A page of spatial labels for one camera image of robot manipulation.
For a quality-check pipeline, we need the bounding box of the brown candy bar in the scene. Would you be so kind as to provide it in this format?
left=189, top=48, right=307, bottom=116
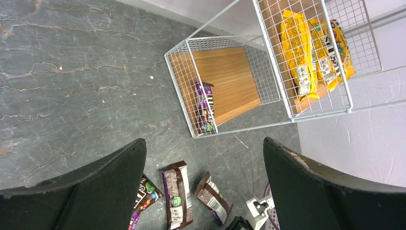
left=159, top=161, right=193, bottom=230
left=194, top=172, right=234, bottom=226

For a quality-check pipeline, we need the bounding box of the wooden shelf board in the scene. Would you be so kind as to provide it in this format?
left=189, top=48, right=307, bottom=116
left=255, top=0, right=349, bottom=116
left=169, top=46, right=261, bottom=136

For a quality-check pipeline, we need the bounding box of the purple candy bag on floor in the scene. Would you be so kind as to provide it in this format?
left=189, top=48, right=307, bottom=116
left=128, top=174, right=163, bottom=230

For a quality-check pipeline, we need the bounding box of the yellow candy bag top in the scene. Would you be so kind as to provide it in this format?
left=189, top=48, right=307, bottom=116
left=280, top=10, right=319, bottom=99

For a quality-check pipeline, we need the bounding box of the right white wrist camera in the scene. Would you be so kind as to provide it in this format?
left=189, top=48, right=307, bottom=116
left=246, top=195, right=275, bottom=230

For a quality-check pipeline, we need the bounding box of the yellow candy bag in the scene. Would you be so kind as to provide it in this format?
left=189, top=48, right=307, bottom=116
left=322, top=19, right=356, bottom=80
left=308, top=18, right=339, bottom=92
left=280, top=10, right=319, bottom=99

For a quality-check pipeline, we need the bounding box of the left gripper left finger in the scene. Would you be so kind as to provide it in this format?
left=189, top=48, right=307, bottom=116
left=0, top=138, right=147, bottom=230

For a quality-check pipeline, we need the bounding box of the middle wooden shelf board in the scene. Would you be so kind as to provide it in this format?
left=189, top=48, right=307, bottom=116
left=255, top=0, right=349, bottom=116

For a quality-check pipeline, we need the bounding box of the bottom wooden shelf board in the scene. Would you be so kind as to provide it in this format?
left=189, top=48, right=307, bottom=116
left=169, top=46, right=261, bottom=136

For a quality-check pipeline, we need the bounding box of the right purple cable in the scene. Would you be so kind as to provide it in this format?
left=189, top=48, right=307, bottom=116
left=263, top=182, right=281, bottom=230

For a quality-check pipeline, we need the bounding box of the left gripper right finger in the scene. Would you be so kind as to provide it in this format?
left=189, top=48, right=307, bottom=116
left=263, top=137, right=406, bottom=230

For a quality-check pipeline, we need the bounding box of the white wire shelf rack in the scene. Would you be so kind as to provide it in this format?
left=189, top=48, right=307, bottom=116
left=164, top=0, right=406, bottom=138

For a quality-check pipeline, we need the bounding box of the yellow candy bag bottom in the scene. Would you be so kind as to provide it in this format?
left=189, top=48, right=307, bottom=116
left=322, top=19, right=356, bottom=80

